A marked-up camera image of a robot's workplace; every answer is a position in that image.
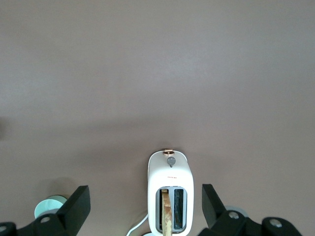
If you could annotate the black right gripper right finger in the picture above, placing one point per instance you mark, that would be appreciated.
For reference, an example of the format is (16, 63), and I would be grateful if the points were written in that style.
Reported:
(215, 214)

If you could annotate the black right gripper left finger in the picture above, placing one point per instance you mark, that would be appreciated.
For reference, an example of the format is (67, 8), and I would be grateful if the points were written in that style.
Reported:
(71, 211)

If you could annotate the green plastic cup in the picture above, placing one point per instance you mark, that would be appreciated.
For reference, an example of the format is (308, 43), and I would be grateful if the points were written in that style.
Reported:
(46, 206)

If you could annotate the brown bread slice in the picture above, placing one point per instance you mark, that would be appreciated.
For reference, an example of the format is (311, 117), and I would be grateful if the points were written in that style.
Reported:
(167, 214)

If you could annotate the white two-slot toaster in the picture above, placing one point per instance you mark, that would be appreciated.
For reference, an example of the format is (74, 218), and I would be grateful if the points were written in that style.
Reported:
(169, 177)

